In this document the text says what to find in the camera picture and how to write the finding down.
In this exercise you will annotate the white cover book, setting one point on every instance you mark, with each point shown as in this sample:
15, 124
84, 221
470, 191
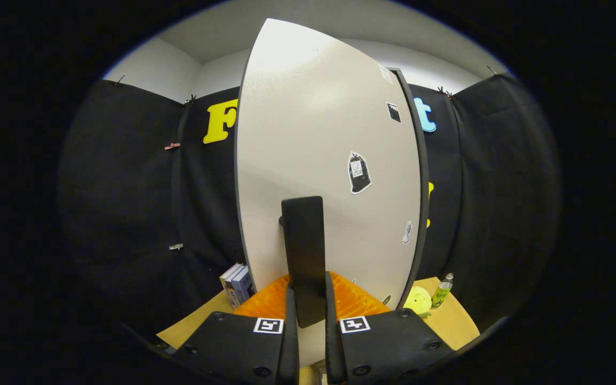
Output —
228, 279

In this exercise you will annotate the green label bottle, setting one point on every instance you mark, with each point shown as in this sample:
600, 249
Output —
441, 293

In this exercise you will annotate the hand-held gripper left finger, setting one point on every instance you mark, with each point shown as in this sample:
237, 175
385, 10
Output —
244, 347

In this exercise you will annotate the beige shoe cabinet door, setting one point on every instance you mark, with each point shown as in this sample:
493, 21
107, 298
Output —
297, 133

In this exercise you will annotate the black backdrop cloth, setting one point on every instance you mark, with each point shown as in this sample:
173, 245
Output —
500, 214

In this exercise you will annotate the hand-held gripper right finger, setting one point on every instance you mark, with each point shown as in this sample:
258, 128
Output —
388, 345

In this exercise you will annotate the white clip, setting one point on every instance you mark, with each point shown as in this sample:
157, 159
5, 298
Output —
176, 246

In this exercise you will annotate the yellow plush toy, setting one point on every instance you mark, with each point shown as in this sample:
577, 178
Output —
417, 300

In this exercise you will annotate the black binder clip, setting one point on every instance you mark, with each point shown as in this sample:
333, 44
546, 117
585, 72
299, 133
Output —
190, 99
443, 91
492, 70
119, 81

